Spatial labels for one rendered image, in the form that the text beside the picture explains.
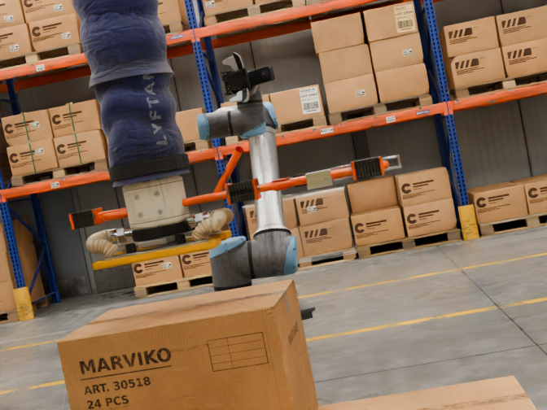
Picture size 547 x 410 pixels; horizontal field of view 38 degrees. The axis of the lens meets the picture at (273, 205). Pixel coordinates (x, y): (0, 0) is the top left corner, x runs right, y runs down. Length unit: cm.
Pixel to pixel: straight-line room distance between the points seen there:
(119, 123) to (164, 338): 59
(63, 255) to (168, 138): 920
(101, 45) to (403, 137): 868
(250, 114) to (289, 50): 806
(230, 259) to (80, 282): 836
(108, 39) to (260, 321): 84
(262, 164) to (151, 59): 108
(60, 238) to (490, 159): 589
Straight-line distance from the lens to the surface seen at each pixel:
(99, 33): 221
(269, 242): 304
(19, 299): 1016
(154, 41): 222
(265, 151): 320
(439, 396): 242
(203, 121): 273
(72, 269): 1133
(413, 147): 1070
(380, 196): 986
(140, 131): 217
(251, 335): 206
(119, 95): 219
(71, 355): 222
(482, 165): 1081
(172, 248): 213
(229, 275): 304
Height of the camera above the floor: 130
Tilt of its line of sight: 3 degrees down
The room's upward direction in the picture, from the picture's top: 11 degrees counter-clockwise
